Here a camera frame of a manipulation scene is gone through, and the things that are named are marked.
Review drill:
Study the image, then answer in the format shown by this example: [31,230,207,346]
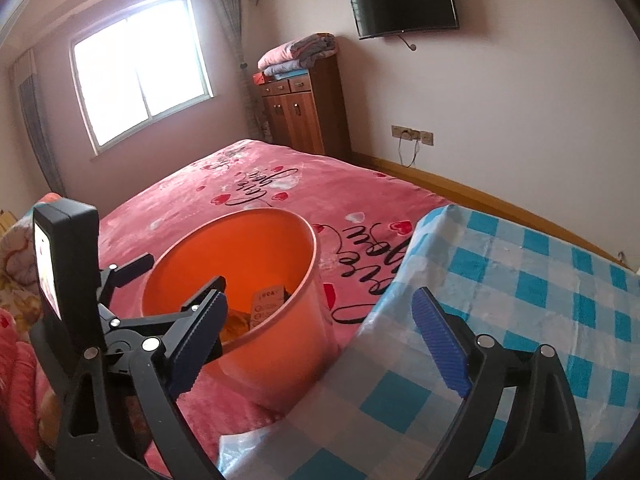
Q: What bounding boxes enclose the blue white checkered cloth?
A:
[220,205,640,480]

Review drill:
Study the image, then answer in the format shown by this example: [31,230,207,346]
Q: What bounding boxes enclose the folded blankets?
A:
[257,32,337,79]

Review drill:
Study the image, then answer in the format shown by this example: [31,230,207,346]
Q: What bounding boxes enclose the black cable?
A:
[397,132,422,169]

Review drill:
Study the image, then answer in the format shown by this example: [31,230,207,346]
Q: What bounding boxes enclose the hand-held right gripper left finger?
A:
[55,290,230,480]

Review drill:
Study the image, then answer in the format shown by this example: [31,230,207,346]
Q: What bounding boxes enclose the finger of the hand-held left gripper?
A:
[107,276,224,343]
[97,253,155,306]

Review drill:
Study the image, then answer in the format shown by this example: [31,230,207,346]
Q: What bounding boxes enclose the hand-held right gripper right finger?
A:
[411,286,587,480]

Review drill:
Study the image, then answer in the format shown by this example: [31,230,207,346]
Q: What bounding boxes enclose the orange plastic bucket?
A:
[141,208,334,414]

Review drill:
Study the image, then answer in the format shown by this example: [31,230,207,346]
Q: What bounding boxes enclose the white milk carton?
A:
[248,284,287,329]

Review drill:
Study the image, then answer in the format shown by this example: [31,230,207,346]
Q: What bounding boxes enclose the floral quilt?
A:
[0,192,57,461]

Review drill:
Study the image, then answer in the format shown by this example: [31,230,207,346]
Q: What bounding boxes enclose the black wall television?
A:
[347,0,460,40]

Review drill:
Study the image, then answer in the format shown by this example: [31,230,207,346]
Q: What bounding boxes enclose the pink printed bedspread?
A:
[30,139,459,480]

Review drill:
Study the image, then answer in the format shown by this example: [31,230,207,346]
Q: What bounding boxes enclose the wall socket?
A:
[390,124,435,146]

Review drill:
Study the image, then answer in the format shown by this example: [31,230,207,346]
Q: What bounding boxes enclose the grey blue curtain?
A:
[207,0,274,144]
[12,47,67,202]

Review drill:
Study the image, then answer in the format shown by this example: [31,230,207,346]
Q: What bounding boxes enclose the brown wooden cabinet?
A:
[257,52,352,162]

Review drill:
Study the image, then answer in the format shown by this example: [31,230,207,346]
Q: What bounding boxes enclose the window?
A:
[70,0,216,159]

